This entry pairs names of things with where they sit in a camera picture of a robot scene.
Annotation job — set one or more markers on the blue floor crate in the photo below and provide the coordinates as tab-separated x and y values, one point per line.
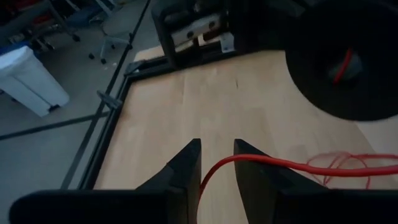
12	48

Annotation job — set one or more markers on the wooden workbench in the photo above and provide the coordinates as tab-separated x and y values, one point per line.
56	15

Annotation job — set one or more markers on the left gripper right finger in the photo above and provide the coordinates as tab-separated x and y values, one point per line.
258	177

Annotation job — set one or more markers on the black angled bracket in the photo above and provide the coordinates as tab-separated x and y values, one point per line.
109	100

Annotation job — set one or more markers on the office chair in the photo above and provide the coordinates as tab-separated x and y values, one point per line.
116	29

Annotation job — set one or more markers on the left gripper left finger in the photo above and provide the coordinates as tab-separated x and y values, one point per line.
183	174

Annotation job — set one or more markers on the white trash bin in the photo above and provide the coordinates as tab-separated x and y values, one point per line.
28	81

